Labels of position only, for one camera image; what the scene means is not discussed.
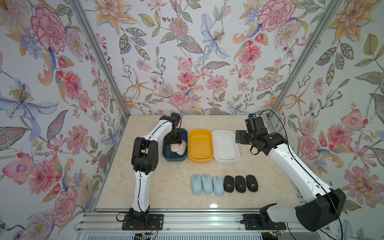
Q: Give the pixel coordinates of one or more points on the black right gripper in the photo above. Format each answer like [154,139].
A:
[243,134]

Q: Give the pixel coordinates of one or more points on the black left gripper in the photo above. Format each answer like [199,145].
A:
[178,139]

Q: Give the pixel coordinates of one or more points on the pink mouse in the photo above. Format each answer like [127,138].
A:
[175,147]
[182,148]

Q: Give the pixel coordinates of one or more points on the light blue mouse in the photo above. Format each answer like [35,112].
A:
[207,184]
[218,186]
[197,187]

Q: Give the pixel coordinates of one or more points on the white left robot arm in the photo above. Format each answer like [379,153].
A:
[145,159]

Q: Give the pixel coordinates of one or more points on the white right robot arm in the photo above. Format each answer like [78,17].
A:
[323,205]

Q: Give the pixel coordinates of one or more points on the dark teal storage box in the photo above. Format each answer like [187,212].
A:
[171,156]

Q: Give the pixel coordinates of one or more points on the white storage box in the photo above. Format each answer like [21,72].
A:
[226,150]

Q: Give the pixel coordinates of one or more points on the yellow storage box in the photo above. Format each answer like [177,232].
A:
[200,146]

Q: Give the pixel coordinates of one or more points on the black mouse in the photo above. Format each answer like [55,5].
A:
[240,184]
[229,184]
[252,183]

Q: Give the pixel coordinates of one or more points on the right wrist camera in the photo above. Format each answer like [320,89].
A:
[255,125]

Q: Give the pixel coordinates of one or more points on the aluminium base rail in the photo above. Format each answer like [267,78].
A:
[178,224]

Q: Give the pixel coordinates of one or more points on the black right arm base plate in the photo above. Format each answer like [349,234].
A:
[255,222]

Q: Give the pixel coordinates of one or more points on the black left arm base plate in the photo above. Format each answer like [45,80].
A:
[152,222]

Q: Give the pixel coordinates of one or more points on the left aluminium corner post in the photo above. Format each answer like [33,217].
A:
[90,35]

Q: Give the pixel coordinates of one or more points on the aluminium corner post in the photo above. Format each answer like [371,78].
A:
[321,26]
[90,35]

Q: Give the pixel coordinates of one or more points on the right aluminium corner post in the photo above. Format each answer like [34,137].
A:
[321,26]

